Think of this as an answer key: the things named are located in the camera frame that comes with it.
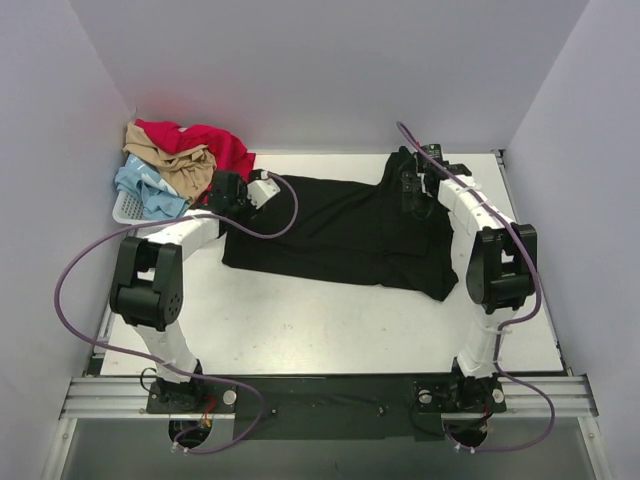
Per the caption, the red t shirt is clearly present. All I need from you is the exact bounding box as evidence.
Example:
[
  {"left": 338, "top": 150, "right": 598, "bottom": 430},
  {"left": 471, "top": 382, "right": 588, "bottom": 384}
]
[{"left": 133, "top": 119, "right": 255, "bottom": 179}]

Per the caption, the black t shirt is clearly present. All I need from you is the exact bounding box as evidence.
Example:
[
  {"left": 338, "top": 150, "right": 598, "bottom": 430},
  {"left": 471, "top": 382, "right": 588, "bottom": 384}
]
[{"left": 222, "top": 147, "right": 458, "bottom": 301}]

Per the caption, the light blue t shirt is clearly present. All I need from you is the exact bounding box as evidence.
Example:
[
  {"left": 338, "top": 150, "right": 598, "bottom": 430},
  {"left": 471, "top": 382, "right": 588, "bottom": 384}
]
[{"left": 114, "top": 154, "right": 189, "bottom": 221}]

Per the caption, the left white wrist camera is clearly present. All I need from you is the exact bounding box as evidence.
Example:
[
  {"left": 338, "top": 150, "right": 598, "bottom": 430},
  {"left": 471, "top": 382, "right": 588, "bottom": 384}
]
[{"left": 247, "top": 169, "right": 280, "bottom": 210}]

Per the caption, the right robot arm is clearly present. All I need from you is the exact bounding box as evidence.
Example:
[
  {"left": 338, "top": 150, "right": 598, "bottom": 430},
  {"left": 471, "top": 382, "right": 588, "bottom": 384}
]
[{"left": 400, "top": 144, "right": 537, "bottom": 409}]

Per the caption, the white plastic basket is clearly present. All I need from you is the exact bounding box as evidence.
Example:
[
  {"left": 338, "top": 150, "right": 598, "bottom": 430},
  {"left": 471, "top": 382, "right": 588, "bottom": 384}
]
[{"left": 112, "top": 191, "right": 220, "bottom": 238}]

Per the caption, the tan t shirt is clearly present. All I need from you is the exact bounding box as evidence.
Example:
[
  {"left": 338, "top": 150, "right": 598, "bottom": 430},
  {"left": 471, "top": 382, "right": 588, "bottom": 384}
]
[{"left": 123, "top": 122, "right": 216, "bottom": 204}]

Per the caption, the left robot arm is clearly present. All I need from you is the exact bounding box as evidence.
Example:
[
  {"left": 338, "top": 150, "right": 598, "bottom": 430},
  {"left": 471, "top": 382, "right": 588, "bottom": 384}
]
[{"left": 109, "top": 170, "right": 279, "bottom": 412}]

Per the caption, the aluminium frame rail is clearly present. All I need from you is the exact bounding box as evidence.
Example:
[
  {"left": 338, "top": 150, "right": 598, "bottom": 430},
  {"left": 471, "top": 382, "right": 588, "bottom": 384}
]
[{"left": 60, "top": 376, "right": 598, "bottom": 419}]

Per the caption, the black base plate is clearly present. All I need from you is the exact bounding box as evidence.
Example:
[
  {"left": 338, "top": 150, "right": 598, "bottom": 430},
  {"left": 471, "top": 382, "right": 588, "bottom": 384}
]
[{"left": 146, "top": 372, "right": 506, "bottom": 446}]

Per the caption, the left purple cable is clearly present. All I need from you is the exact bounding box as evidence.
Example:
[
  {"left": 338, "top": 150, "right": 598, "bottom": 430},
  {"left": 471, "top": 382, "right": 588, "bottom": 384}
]
[{"left": 53, "top": 172, "right": 300, "bottom": 455}]

